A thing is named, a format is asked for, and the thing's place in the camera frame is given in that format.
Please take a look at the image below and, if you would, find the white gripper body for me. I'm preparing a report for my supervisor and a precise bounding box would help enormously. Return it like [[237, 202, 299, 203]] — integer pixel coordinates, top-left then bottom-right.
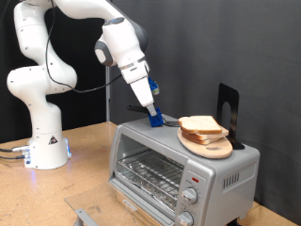
[[120, 59, 155, 108]]

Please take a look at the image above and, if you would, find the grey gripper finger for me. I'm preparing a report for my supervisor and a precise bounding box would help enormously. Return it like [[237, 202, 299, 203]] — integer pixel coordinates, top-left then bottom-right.
[[146, 103, 158, 117]]

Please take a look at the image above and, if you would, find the metal spatula with blue block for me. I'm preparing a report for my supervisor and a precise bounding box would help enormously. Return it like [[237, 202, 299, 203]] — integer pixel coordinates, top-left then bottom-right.
[[126, 105, 182, 128]]

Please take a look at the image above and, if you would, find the silver toaster oven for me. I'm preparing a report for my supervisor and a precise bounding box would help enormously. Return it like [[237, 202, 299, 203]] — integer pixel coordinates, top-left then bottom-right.
[[107, 113, 261, 226]]

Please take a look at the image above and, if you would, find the silver oven knob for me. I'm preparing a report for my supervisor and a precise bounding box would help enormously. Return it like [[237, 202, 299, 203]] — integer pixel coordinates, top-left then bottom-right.
[[182, 186, 199, 205], [177, 211, 195, 226]]

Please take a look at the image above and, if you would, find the grey metal pole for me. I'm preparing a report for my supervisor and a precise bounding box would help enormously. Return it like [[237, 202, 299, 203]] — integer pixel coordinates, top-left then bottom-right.
[[105, 65, 111, 121]]

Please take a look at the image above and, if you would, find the oval wooden cutting board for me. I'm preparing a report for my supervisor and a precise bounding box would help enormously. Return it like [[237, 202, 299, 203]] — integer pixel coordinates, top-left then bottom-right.
[[177, 126, 234, 160]]

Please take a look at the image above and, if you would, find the black metal bookend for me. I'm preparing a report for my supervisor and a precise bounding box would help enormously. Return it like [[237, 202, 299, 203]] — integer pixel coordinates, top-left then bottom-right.
[[215, 82, 246, 151]]

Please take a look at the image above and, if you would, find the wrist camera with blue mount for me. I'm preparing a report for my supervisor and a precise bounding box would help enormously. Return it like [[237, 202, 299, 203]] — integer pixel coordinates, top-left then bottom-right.
[[148, 76, 160, 96]]

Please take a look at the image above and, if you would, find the wire oven rack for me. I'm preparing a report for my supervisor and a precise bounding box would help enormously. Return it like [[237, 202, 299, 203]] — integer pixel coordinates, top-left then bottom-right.
[[116, 149, 185, 211]]

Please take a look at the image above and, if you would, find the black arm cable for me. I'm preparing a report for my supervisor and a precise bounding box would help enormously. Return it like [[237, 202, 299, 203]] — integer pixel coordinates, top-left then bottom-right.
[[44, 0, 123, 94]]

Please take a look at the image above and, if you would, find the black base cable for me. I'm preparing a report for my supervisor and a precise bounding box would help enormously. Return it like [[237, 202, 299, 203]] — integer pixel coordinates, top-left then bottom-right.
[[0, 145, 30, 153], [0, 153, 27, 160]]

